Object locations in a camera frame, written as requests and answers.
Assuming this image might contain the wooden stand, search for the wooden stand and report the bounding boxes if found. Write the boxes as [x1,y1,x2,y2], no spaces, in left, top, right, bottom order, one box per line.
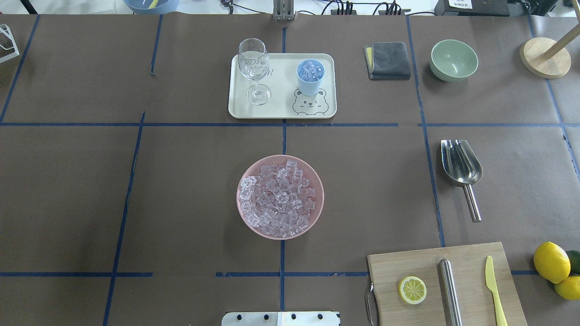
[519,25,580,80]

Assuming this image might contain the blue bowl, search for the blue bowl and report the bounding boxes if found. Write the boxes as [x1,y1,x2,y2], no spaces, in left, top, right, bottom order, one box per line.
[123,0,180,15]

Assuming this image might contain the half lemon slice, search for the half lemon slice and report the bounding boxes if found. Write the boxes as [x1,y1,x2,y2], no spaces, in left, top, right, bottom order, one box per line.
[398,276,427,305]

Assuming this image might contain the clear ice cubes pile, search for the clear ice cubes pile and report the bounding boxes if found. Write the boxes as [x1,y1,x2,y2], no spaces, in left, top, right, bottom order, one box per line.
[239,159,317,237]

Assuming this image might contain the clear wine glass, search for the clear wine glass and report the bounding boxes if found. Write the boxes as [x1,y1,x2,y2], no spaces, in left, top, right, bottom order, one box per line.
[237,38,271,105]

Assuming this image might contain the wooden cutting board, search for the wooden cutting board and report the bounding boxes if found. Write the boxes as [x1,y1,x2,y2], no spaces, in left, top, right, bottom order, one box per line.
[367,243,527,326]

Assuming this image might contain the yellow plastic fork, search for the yellow plastic fork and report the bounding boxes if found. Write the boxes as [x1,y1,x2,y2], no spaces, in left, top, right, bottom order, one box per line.
[147,0,158,9]

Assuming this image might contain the steel ice scoop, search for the steel ice scoop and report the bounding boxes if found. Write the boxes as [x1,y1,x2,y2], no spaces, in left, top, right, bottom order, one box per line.
[440,139,483,223]

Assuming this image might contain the aluminium frame post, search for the aluminium frame post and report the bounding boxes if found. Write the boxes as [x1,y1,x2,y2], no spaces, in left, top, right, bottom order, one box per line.
[273,0,296,21]

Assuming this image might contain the yellow plastic knife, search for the yellow plastic knife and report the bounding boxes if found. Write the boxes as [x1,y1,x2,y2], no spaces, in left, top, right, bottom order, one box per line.
[484,256,508,326]

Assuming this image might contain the steel cylinder muddler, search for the steel cylinder muddler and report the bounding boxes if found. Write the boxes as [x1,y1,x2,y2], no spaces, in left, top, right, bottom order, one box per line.
[438,259,463,326]

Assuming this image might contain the blue plastic cup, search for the blue plastic cup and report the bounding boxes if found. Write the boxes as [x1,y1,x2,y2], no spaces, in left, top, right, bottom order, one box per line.
[296,58,325,96]

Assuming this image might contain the grey folded cloth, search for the grey folded cloth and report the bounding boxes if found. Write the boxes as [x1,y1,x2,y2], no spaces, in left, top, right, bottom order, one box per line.
[364,42,411,80]

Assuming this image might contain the yellow lemon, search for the yellow lemon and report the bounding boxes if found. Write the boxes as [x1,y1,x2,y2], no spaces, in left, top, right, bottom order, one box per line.
[554,276,580,301]
[533,241,571,284]

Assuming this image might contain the cream bear tray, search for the cream bear tray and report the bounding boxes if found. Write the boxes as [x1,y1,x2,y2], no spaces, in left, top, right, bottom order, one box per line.
[228,53,338,119]

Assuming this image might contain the green bowl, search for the green bowl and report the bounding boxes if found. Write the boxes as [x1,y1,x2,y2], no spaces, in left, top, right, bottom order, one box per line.
[430,39,479,82]

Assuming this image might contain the pink bowl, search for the pink bowl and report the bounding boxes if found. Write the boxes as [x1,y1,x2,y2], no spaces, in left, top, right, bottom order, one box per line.
[236,155,325,240]

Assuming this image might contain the white wire cup rack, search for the white wire cup rack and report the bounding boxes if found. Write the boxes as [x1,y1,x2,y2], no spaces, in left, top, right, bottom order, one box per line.
[0,24,20,63]

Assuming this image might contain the green avocado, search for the green avocado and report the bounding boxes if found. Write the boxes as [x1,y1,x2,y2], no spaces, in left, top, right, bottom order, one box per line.
[566,250,580,275]

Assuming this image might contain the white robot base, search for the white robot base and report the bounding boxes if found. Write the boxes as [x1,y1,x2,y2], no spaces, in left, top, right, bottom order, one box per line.
[221,311,341,326]

